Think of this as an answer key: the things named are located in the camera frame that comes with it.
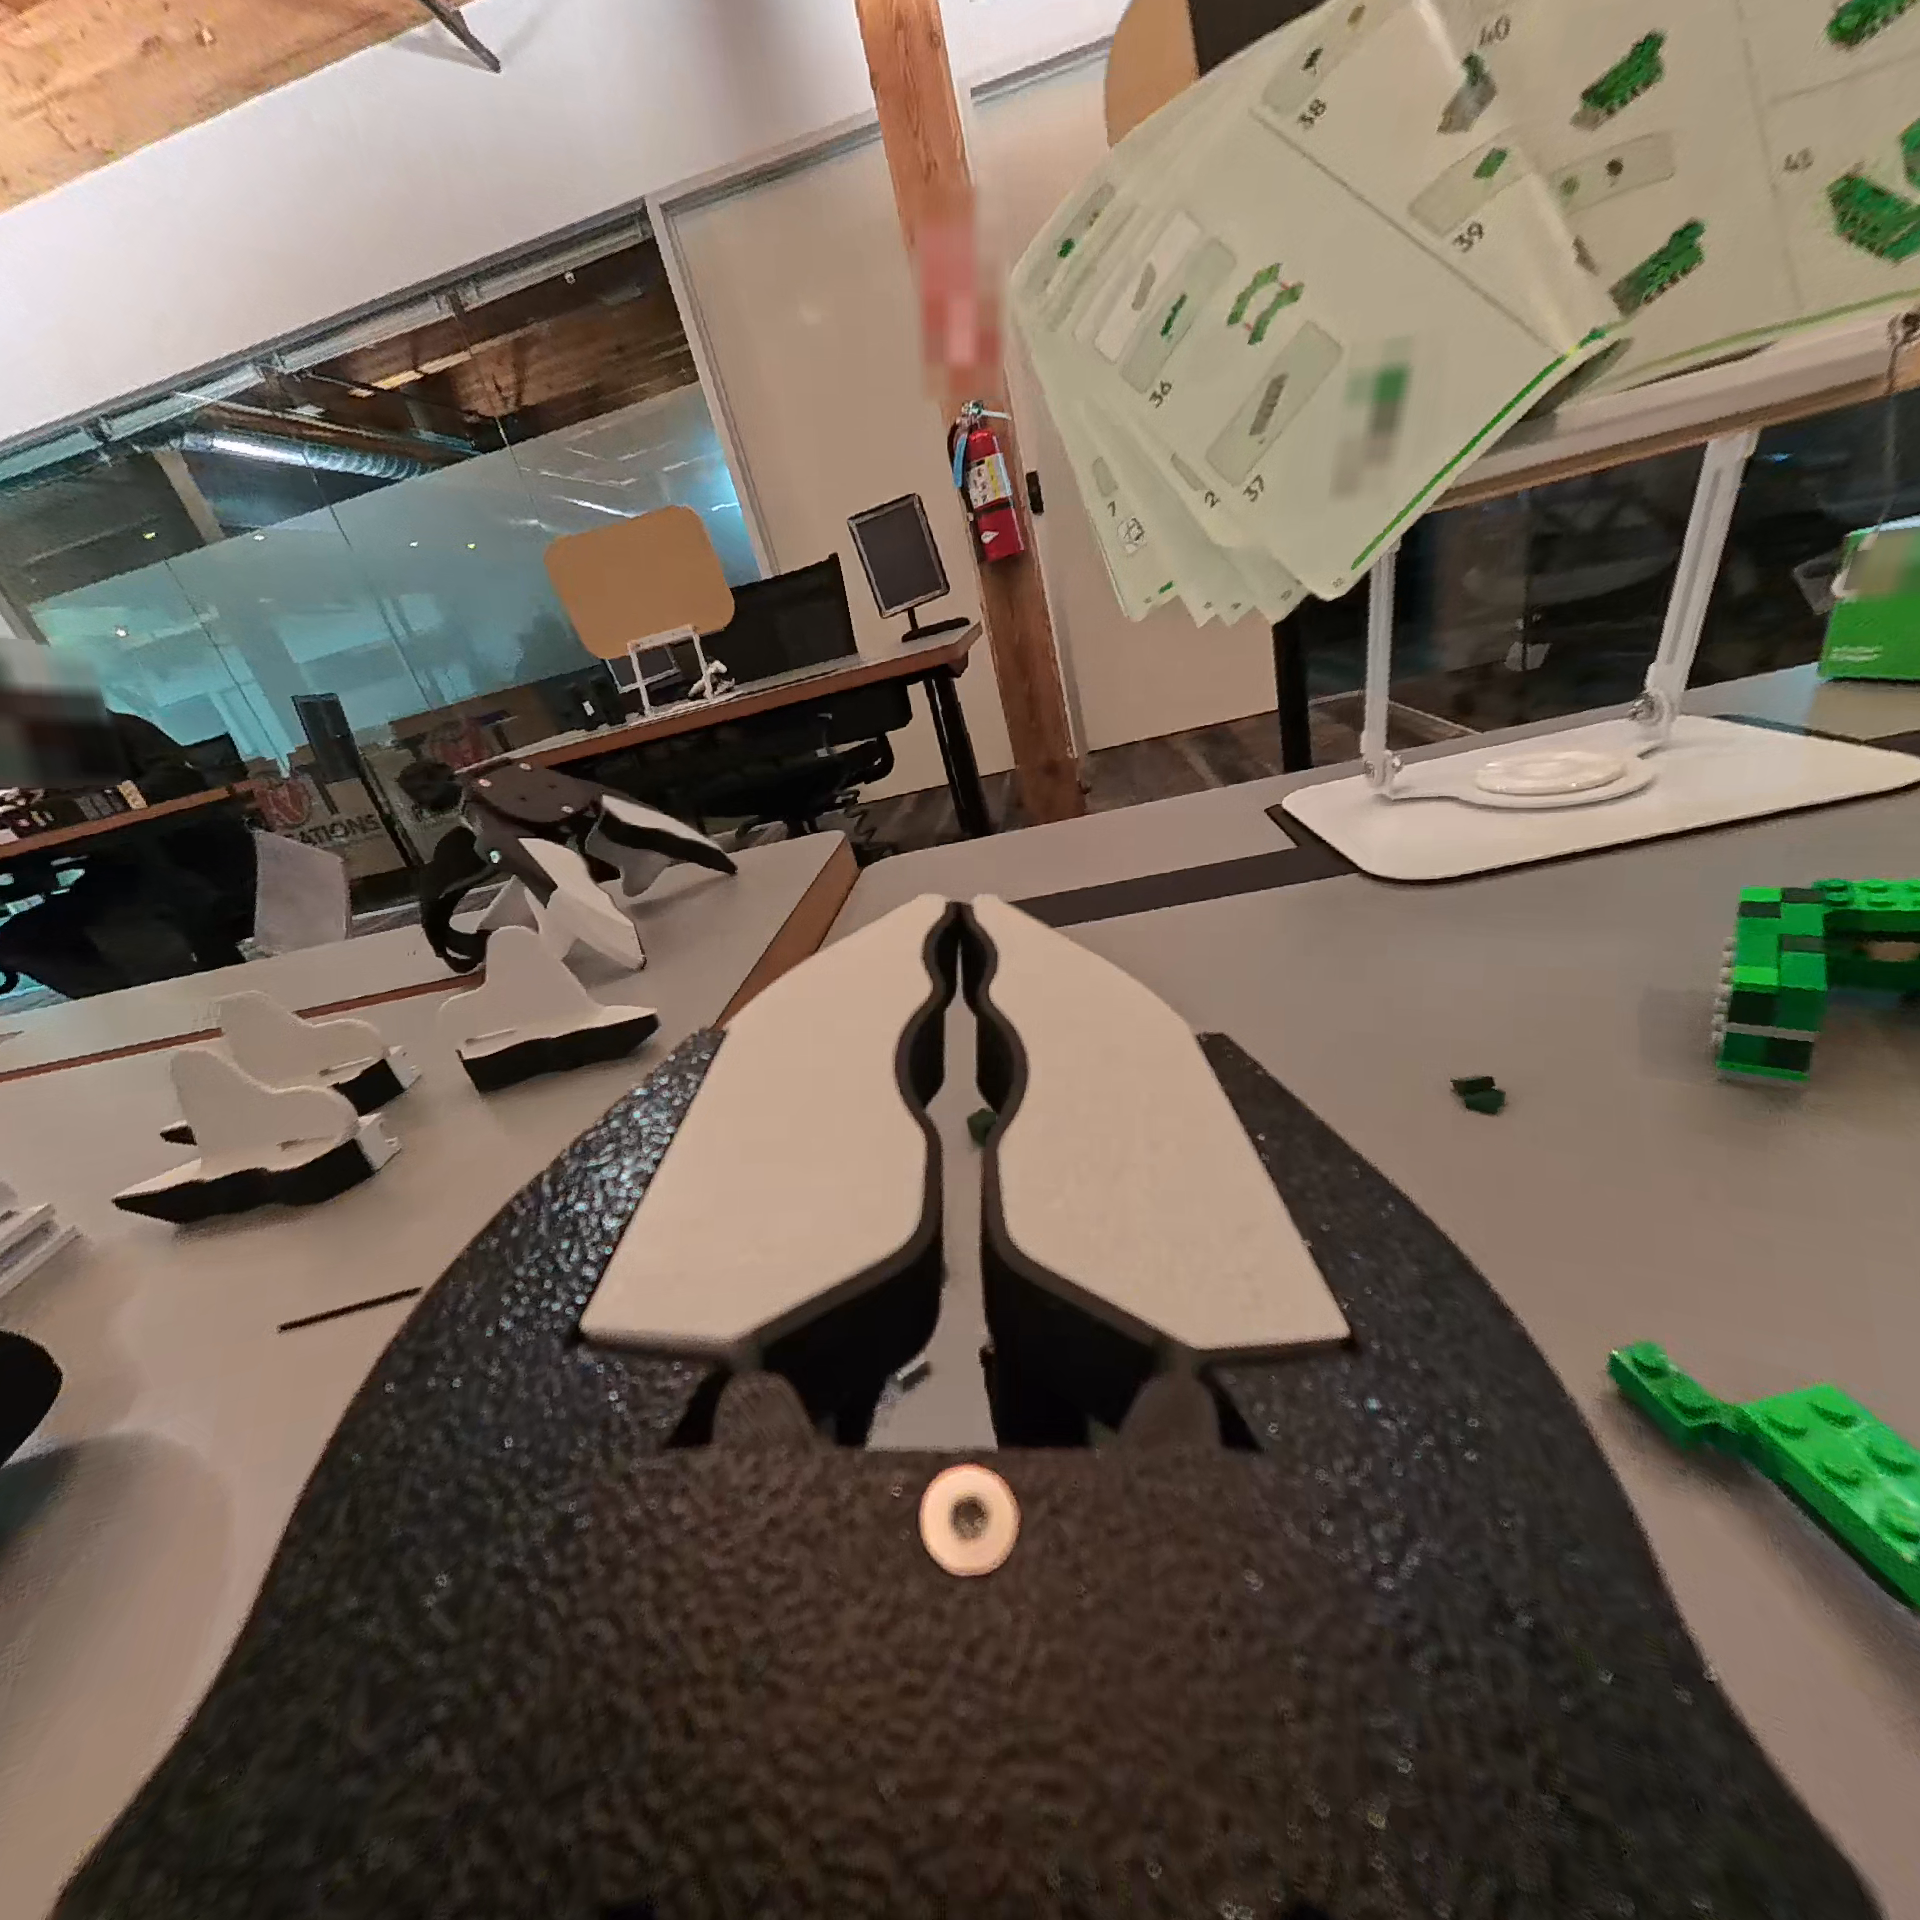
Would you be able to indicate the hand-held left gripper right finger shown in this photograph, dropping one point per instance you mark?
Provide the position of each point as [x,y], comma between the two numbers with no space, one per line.
[1140,1171]

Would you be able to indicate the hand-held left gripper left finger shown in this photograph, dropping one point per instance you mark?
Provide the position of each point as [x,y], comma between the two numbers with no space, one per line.
[780,1171]

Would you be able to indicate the small dark green brick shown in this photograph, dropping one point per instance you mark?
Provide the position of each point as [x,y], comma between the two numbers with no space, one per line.
[1478,1093]

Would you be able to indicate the green brick model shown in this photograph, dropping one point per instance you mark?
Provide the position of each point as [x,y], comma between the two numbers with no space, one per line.
[1779,990]

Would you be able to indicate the green brick plate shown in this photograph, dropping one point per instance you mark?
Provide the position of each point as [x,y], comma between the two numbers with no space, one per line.
[1814,1447]

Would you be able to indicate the grey desk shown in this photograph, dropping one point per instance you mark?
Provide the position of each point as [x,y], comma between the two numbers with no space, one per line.
[1500,974]

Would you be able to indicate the wooden desk black legs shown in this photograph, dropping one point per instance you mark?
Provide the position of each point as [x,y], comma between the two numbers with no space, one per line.
[838,678]

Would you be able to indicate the grey table with wooden edge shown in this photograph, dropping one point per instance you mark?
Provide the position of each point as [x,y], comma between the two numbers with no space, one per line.
[714,917]

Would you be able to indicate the white black wedge part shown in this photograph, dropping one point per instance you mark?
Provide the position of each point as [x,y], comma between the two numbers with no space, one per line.
[246,1132]
[546,1004]
[306,1050]

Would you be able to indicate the black tape strip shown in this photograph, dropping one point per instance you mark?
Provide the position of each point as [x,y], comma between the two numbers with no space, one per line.
[1201,879]

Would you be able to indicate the black office chair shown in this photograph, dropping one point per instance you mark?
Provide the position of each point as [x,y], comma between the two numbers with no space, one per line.
[818,774]

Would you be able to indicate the black and white gripper device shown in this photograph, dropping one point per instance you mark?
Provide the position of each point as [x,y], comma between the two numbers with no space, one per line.
[539,811]

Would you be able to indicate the thin dark stick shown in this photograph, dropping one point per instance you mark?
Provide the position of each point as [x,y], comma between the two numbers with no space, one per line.
[348,1309]

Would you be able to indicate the wide black monitor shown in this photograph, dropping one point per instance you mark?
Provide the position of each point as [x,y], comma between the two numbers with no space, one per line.
[786,619]

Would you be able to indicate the white book stand tan board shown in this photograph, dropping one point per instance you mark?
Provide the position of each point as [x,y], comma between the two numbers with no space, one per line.
[1724,797]
[637,581]

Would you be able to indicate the small silver monitor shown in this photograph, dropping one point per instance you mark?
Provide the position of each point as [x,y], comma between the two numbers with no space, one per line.
[897,558]

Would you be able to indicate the red fire extinguisher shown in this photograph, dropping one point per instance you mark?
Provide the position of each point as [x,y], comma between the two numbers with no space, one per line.
[992,487]

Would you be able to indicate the white layered part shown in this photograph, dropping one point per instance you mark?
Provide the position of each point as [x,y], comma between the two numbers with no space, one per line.
[29,1238]

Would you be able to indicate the dark rounded object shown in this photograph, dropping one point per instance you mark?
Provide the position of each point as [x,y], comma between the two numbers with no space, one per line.
[22,1396]

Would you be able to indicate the green brick instruction booklet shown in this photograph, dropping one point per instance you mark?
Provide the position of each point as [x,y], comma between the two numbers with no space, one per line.
[1349,301]

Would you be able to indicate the green cardboard box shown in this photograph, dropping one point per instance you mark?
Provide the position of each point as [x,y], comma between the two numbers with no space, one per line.
[1874,617]

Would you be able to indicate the wooden post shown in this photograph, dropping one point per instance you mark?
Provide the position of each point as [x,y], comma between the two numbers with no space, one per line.
[1036,675]

